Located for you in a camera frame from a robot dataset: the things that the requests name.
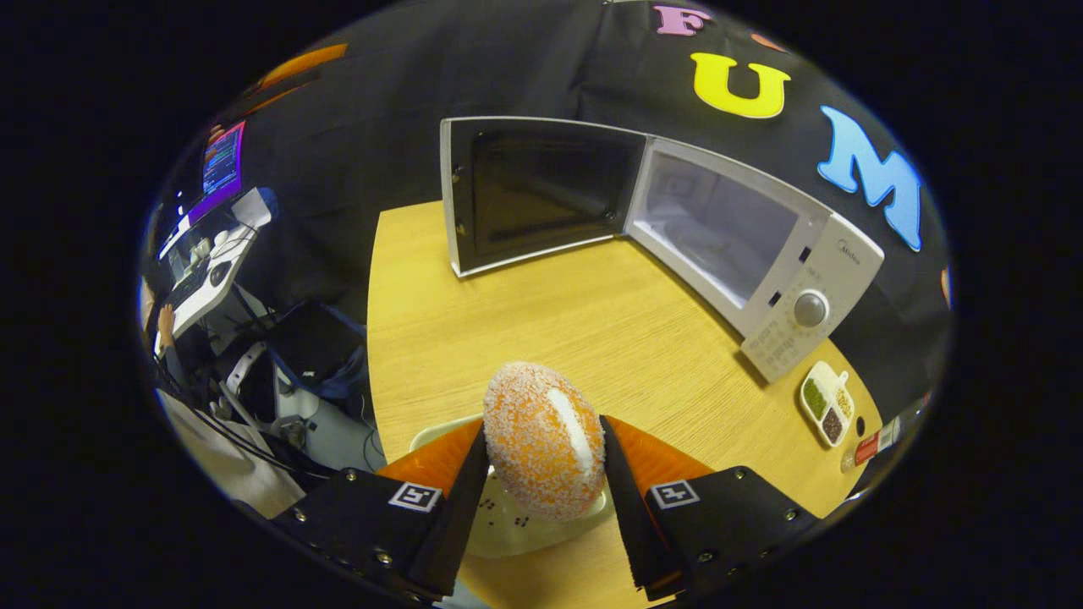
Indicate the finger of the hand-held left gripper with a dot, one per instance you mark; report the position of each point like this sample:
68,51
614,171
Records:
300,66
279,95

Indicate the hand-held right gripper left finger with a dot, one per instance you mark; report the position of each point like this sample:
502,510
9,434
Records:
457,524

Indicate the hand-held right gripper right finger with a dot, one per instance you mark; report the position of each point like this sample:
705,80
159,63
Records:
630,516

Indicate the orange sugared bread roll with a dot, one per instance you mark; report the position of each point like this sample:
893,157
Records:
533,440

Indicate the white microwave oven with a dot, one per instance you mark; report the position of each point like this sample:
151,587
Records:
812,254

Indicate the cream speckled tray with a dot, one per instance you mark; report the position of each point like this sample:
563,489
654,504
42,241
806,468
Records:
499,524

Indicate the purple computer monitor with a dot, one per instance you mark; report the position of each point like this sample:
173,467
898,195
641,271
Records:
222,161

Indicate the white office desk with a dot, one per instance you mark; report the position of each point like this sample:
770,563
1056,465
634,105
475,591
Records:
237,245

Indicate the black computer mouse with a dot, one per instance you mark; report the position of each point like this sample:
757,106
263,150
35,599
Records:
220,273

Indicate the black keyboard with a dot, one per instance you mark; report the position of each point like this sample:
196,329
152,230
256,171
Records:
188,286

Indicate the white divided bean dish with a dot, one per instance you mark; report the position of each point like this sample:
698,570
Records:
827,406

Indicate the dark office chair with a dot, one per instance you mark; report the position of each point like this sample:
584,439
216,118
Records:
317,347

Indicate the red label bottle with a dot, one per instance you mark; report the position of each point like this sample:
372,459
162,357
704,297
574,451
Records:
867,448

